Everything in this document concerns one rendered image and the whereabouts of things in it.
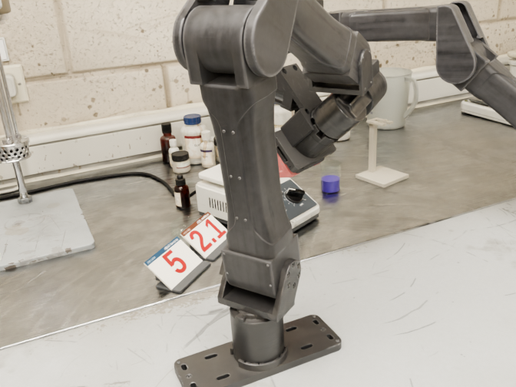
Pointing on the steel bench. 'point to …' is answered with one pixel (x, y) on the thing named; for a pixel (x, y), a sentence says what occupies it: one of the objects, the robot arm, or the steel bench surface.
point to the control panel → (294, 203)
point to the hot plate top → (212, 175)
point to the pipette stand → (375, 176)
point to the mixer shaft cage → (18, 147)
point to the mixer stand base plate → (42, 229)
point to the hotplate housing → (204, 199)
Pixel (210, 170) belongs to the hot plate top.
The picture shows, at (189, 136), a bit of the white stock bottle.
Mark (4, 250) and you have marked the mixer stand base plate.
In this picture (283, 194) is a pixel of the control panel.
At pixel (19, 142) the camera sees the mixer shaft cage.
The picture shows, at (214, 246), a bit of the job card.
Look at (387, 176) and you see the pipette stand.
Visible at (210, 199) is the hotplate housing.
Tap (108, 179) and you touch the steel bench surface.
